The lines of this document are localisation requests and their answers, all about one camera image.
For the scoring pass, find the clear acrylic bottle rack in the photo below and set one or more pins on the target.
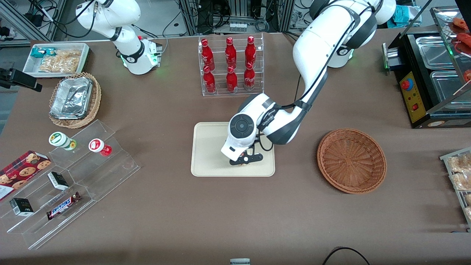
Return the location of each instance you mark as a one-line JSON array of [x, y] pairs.
[[220, 92]]

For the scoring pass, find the wicker basket holding foil trays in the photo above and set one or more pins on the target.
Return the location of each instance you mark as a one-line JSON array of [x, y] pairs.
[[94, 99]]

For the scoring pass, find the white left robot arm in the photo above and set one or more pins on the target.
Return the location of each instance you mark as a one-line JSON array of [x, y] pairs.
[[312, 48]]

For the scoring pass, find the red cola bottle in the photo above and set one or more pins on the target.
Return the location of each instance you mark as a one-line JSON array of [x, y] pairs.
[[207, 53], [230, 51], [249, 78], [209, 81], [250, 49], [232, 80]]

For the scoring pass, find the black food warmer appliance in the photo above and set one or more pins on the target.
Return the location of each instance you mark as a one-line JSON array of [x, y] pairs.
[[415, 99]]

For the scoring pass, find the red sausages in warmer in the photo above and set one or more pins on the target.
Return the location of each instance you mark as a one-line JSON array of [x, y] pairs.
[[461, 29]]

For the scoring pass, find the small grey box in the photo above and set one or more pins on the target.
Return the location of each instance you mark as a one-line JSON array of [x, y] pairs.
[[240, 261]]

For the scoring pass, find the Snickers chocolate bar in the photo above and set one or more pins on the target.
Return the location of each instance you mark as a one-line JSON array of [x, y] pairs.
[[63, 206]]

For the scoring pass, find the clear bag of rice crackers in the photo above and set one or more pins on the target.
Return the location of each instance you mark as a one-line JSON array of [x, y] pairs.
[[461, 181], [46, 64], [73, 60], [460, 163], [59, 64]]

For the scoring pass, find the clear acrylic stepped shelf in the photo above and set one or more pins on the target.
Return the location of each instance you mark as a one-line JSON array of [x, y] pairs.
[[106, 173]]

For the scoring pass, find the red tartan cookie box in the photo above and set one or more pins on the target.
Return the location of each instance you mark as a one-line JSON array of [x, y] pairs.
[[20, 171]]

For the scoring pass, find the small black box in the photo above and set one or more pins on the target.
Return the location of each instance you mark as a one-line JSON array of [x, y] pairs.
[[57, 180], [21, 207]]

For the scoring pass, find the empty brown wicker basket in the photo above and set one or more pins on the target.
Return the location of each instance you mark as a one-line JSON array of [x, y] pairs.
[[351, 160]]

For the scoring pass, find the green-lid sunflower cup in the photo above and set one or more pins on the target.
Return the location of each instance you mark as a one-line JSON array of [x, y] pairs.
[[59, 139]]

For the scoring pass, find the white power strip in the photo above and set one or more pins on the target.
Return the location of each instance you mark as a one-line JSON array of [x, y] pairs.
[[238, 26]]

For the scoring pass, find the teal snack packet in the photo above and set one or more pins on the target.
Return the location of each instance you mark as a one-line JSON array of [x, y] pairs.
[[41, 52]]

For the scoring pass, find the teal plastic bag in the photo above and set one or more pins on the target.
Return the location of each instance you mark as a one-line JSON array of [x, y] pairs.
[[404, 15]]

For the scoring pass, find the stainless steel food pan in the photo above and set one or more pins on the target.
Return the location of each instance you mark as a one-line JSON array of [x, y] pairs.
[[447, 88], [434, 51]]

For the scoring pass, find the stack of aluminium foil trays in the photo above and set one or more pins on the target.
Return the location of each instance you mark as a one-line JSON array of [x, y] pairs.
[[71, 97]]

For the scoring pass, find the red-lid yogurt cup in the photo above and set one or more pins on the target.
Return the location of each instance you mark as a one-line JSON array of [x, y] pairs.
[[96, 145]]

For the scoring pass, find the cream plastic tray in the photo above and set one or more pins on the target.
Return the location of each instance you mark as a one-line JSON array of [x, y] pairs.
[[209, 154]]

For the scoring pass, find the white plastic snack bin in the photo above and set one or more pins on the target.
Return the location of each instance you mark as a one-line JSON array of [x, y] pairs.
[[29, 68]]

